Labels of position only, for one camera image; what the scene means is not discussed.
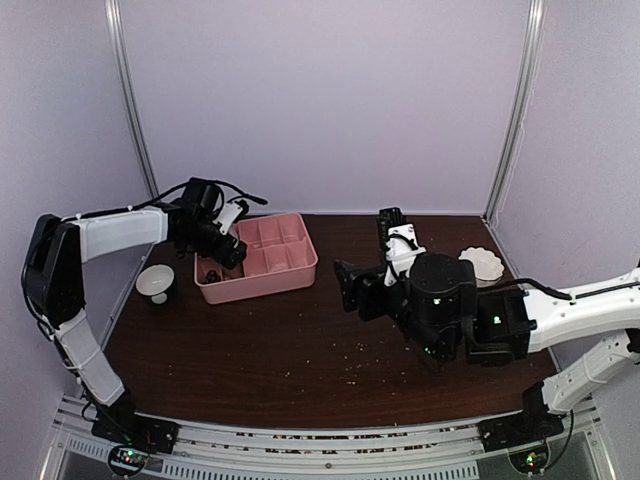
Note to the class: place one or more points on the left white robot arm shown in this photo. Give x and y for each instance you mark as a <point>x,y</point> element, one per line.
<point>195,216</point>

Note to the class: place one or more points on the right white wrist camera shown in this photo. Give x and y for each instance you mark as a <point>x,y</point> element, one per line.
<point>399,244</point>

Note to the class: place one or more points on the dark brown rolled sock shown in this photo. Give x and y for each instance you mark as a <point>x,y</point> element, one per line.
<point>211,277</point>

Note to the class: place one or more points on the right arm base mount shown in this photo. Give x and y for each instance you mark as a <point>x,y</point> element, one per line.
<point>525,438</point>

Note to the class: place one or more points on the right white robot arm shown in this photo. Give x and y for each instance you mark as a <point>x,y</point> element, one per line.
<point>436,304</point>

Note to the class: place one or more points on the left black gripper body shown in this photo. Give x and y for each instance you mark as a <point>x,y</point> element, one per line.
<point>219,253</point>

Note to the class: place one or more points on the left aluminium frame post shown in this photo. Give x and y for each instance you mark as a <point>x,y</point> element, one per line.
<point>115,26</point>

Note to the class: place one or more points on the pink divided organizer tray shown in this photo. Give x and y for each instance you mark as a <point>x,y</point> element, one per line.
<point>280,257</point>

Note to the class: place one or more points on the white scalloped bowl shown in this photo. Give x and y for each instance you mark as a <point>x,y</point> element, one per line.
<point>488,267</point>

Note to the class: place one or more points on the white round cup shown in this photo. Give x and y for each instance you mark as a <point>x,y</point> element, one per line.
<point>156,284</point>

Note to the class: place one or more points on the aluminium frame post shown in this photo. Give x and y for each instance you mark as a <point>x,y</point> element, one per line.
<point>115,26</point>
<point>524,87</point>

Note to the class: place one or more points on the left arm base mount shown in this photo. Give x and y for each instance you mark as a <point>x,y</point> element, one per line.
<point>133,450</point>

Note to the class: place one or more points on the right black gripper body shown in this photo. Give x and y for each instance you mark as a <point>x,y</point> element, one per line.
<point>371,309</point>

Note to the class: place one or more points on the right aluminium frame post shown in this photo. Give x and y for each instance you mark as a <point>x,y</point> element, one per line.
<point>524,87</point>

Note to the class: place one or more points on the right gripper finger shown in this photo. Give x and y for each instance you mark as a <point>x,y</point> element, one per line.
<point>350,299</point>
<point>349,276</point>

